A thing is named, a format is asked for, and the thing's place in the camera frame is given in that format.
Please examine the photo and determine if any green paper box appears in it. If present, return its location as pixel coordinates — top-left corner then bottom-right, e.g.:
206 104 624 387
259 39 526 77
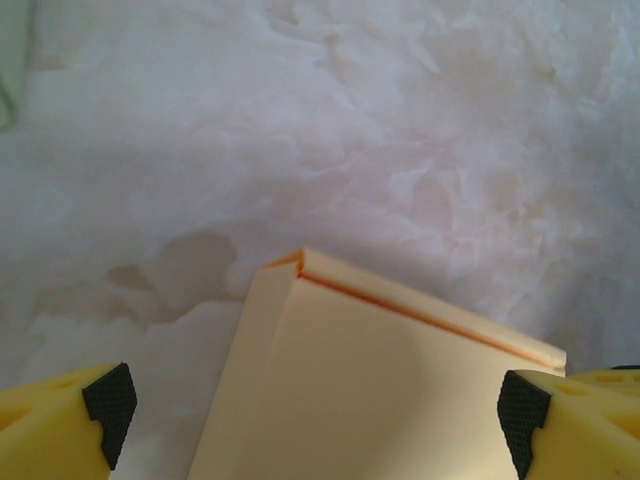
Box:
0 0 37 124

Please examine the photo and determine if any orange paper box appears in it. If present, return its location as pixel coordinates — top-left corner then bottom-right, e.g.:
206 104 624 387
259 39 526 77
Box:
184 247 569 480

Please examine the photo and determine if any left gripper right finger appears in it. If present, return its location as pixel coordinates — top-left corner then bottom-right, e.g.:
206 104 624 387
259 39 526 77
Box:
497 364 640 480

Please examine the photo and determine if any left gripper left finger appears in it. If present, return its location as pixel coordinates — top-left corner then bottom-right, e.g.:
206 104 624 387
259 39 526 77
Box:
0 362 139 480

